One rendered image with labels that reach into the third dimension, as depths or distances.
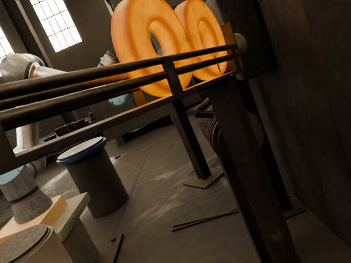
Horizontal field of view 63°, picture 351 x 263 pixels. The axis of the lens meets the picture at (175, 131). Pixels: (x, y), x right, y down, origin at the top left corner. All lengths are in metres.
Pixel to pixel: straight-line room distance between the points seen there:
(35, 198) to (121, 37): 0.97
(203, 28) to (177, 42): 0.15
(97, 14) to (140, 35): 11.01
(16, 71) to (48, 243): 0.75
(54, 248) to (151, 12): 0.40
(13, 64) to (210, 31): 0.77
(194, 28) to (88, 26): 10.92
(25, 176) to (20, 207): 0.12
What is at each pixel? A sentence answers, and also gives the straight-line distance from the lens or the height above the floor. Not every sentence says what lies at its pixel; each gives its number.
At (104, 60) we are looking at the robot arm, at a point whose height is 0.80.
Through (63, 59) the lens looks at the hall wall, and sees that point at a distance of 11.60.
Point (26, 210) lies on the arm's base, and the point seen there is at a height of 0.39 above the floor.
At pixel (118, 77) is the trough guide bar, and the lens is 0.41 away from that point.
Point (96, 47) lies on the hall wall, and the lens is 11.31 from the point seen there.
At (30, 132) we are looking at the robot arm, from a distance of 1.34.
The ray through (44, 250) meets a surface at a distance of 0.53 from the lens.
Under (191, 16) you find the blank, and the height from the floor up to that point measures 0.75.
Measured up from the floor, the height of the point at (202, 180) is 0.01.
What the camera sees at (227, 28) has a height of 0.71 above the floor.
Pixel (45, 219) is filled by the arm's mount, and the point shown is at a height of 0.34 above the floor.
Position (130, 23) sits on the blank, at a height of 0.76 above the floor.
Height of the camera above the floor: 0.69
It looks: 13 degrees down
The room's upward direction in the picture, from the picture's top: 23 degrees counter-clockwise
